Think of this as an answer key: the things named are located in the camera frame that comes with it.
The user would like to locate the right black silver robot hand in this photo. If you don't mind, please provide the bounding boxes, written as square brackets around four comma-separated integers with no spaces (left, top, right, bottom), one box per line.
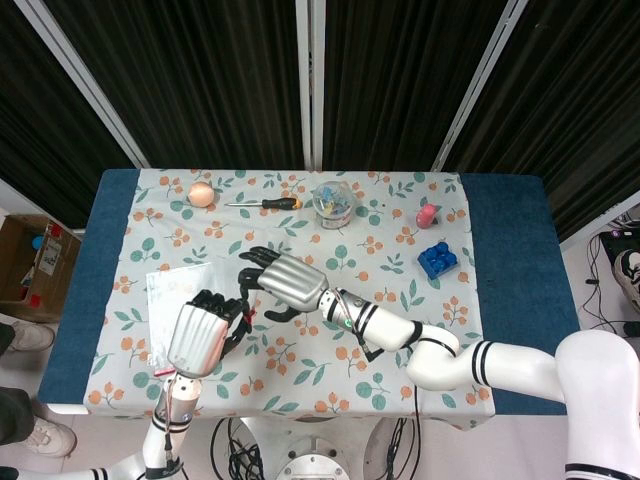
[238,244,330,324]

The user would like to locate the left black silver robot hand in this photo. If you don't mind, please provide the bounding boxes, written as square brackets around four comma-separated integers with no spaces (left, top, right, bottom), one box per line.
[167,288,256,379]

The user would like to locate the clear zipper pouch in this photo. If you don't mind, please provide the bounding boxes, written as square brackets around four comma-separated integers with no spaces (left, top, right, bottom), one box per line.
[144,258,259,377]

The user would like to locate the grey round robot base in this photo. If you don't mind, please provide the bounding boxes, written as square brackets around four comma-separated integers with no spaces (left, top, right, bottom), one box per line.
[274,434,351,480]

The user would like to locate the blue building block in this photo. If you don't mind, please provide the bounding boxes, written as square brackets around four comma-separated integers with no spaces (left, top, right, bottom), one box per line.
[417,240,460,280]

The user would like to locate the floral print tablecloth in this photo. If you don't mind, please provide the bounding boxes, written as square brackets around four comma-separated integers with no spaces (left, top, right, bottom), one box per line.
[82,168,497,431]

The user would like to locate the clear jar of pins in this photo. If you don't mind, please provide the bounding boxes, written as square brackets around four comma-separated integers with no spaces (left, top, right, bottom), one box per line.
[312,180,357,231]

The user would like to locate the peach coloured ball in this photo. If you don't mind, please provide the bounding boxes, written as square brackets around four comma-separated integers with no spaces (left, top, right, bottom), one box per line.
[188,182,216,208]

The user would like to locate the pink toy bottle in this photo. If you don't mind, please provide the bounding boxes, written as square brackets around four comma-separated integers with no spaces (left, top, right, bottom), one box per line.
[415,202,439,231]

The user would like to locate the white person shoe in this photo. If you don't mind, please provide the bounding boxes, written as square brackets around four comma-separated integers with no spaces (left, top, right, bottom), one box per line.
[7,319,56,352]
[22,413,79,459]

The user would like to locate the brown cardboard box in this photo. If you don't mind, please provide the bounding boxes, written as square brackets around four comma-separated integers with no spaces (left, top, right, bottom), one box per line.
[0,214,82,324]

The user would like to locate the blue felt table cover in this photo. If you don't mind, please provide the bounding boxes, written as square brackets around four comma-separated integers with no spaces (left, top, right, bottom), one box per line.
[38,168,581,416]

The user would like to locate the white black sneaker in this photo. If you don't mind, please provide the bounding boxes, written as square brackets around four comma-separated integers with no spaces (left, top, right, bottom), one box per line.
[613,249,640,314]

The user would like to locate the black handled screwdriver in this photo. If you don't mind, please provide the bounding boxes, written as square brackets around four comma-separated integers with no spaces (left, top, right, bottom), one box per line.
[224,196,304,211]

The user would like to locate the black cable bundle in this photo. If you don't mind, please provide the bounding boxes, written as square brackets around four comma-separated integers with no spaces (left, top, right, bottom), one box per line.
[209,417,266,480]
[364,387,421,480]

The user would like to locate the white partition frame post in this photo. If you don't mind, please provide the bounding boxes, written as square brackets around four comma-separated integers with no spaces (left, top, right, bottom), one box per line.
[432,0,530,171]
[294,0,327,171]
[13,0,150,170]

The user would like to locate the black floor cables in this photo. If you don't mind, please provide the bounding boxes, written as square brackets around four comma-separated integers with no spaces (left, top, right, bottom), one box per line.
[582,209,640,336]

